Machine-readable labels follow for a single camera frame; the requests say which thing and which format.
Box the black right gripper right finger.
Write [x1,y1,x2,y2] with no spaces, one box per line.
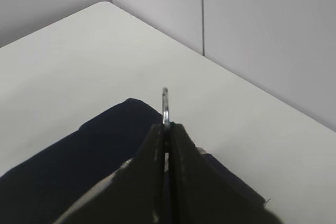
[168,123,281,223]

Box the navy insulated lunch bag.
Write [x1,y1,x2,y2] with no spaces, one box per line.
[1,99,264,223]

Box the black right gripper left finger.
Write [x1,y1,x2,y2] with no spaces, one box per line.
[55,124,165,223]

